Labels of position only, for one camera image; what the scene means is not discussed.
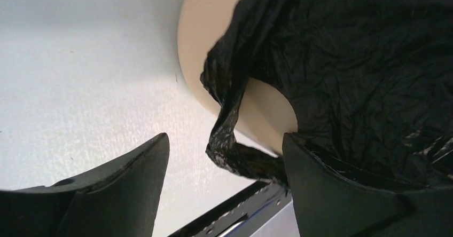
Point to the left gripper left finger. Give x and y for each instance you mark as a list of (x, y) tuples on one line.
[(117, 198)]

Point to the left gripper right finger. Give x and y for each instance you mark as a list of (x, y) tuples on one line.
[(334, 198)]

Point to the yellow capybara trash bin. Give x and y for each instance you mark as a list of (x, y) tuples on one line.
[(265, 114)]

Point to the black trash bag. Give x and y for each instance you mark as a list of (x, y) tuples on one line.
[(370, 83)]

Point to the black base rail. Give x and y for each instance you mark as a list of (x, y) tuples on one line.
[(242, 214)]

